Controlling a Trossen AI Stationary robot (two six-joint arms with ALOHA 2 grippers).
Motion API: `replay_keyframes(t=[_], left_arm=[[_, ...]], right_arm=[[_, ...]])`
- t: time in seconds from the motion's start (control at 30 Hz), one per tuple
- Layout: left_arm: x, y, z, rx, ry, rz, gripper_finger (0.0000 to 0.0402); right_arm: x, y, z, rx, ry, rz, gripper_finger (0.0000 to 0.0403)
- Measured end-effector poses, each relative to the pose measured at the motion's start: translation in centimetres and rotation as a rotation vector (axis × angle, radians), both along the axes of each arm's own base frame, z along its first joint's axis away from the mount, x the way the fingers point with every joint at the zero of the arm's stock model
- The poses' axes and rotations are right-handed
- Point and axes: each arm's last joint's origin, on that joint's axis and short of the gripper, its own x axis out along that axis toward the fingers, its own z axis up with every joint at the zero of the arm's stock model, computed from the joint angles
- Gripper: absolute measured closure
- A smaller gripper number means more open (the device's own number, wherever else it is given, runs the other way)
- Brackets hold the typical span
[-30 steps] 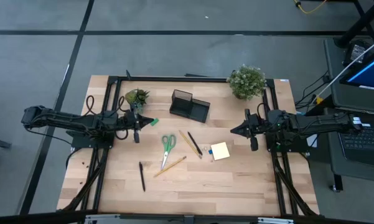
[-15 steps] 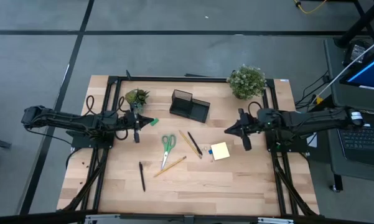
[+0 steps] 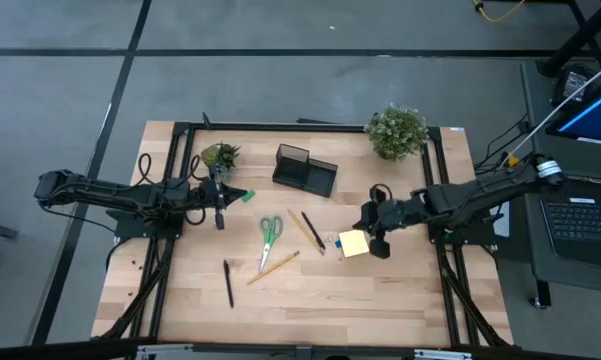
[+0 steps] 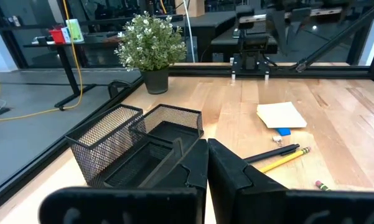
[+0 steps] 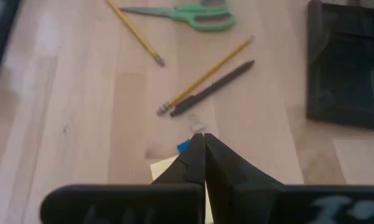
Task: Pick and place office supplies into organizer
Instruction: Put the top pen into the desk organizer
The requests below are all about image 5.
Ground black mesh desk organizer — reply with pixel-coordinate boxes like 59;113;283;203
306;0;374;131

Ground yellow pencil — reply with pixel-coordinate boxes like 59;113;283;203
106;0;166;67
156;36;255;116

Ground blue eraser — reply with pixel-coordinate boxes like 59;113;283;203
176;139;192;154

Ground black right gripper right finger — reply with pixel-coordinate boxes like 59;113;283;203
204;133;374;224

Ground black pen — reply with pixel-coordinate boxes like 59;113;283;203
169;60;255;118

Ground yellow sticky note pad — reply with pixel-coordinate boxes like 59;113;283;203
149;154;215;224

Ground green handled scissors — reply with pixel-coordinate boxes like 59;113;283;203
119;0;236;32

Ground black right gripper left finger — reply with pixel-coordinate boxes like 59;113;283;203
39;133;207;224

